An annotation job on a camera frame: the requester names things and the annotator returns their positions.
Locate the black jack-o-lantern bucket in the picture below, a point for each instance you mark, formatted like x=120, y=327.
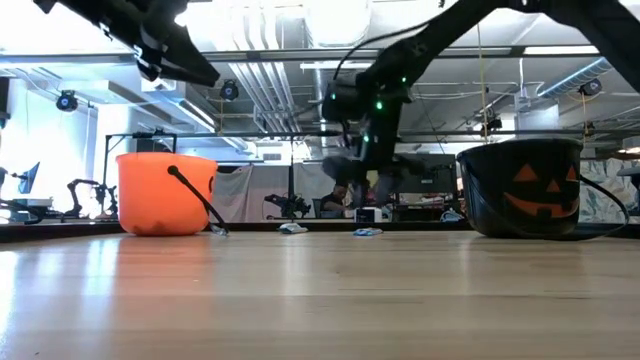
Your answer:
x=520, y=165

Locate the white background curtain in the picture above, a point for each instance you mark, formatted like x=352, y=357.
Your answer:
x=260, y=185

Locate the long grey overhead beam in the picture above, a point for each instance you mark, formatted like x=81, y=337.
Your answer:
x=275, y=55

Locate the black wall speaker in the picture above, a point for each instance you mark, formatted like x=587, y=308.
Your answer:
x=4, y=102

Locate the blue silver Hershey's bar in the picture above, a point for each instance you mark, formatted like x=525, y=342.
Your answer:
x=292, y=228
x=367, y=231

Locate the small white box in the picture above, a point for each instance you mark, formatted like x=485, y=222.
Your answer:
x=367, y=215

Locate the black ceiling spotlight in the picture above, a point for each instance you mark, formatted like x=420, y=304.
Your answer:
x=66, y=101
x=590, y=87
x=229, y=90

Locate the person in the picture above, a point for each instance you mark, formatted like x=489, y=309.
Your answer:
x=332, y=202

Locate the tilted background screen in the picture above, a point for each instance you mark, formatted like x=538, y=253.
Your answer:
x=30, y=179

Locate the black background robot arm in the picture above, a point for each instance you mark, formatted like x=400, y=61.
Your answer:
x=75, y=197
x=290, y=205

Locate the white ceiling unit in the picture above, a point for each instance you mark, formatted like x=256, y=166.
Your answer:
x=170, y=87

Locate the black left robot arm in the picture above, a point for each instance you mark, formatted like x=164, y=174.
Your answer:
x=85, y=7

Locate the dark background monitor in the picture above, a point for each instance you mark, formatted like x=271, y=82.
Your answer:
x=437, y=177

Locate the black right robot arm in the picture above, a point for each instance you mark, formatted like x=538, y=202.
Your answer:
x=450, y=30

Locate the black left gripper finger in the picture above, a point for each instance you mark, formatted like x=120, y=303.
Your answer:
x=185, y=75
x=187, y=50

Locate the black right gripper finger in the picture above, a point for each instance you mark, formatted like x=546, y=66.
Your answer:
x=400, y=172
x=345, y=172

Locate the orange halloween bucket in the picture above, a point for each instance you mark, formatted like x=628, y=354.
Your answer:
x=150, y=195

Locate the black background frame rig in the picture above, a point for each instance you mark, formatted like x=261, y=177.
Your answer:
x=140, y=135

